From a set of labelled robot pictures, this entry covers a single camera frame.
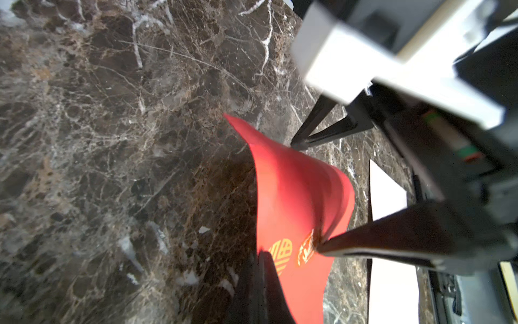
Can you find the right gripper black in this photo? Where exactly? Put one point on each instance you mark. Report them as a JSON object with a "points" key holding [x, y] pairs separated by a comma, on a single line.
{"points": [[469, 223]]}

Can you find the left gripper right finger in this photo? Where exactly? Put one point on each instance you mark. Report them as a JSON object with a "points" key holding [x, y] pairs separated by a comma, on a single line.
{"points": [[272, 306]]}

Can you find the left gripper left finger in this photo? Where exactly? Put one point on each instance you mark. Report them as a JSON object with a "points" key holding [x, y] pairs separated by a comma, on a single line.
{"points": [[243, 307]]}

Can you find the red envelope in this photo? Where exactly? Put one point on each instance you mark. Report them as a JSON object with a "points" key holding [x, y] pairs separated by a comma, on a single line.
{"points": [[302, 201]]}

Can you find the pale pink sealed envelope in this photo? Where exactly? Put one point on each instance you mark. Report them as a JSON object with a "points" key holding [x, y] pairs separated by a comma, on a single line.
{"points": [[394, 293]]}

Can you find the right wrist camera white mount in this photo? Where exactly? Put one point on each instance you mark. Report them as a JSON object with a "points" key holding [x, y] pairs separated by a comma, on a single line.
{"points": [[409, 46]]}

